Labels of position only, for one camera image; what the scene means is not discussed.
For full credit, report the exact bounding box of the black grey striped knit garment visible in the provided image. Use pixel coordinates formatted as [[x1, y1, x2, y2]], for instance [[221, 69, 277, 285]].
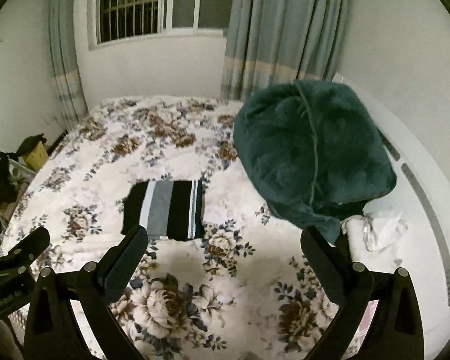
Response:
[[121, 180, 205, 242]]

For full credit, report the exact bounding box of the black clothes pile on basket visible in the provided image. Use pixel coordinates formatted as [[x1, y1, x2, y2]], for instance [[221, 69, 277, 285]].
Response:
[[0, 152, 18, 205]]

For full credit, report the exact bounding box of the white crumpled plastic bag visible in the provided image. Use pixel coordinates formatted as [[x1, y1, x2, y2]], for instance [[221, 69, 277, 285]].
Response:
[[340, 211, 408, 254]]

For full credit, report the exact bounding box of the yellow cardboard box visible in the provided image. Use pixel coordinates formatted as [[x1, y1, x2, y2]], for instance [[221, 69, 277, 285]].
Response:
[[16, 133, 49, 172]]

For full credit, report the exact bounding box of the white bed headboard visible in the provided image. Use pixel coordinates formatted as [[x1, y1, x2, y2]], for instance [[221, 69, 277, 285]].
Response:
[[333, 73, 450, 359]]

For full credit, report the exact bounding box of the white floral plush blanket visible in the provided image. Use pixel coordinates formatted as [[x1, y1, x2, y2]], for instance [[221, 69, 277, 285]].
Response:
[[1, 96, 337, 359]]

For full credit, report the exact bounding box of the dark green plush quilt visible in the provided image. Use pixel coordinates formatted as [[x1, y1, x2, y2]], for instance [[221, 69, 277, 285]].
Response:
[[233, 80, 397, 243]]

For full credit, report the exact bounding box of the left blue grey curtain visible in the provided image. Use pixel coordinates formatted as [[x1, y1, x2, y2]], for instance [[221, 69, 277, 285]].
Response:
[[48, 0, 88, 130]]

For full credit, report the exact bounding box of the barred window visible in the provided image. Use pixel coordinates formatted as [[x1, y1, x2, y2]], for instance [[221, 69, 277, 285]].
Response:
[[88, 0, 232, 47]]

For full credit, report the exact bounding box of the blue grey striped curtain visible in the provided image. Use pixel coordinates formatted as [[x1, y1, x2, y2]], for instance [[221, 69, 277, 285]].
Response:
[[221, 0, 350, 101]]

